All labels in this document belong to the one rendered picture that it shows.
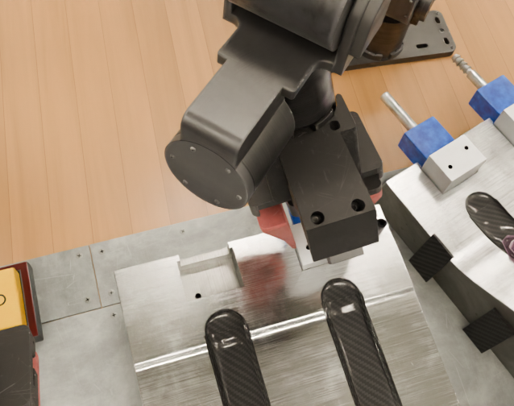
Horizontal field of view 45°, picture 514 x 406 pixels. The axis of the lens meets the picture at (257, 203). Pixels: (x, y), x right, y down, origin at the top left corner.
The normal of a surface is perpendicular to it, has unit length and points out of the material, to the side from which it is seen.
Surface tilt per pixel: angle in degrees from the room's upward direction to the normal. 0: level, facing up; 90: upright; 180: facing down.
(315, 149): 21
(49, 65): 0
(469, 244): 3
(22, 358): 28
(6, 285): 0
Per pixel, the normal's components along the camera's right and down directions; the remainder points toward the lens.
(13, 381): -0.07, -0.79
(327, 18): -0.45, 0.62
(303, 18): -0.48, 0.74
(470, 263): -0.08, -0.62
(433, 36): 0.07, -0.43
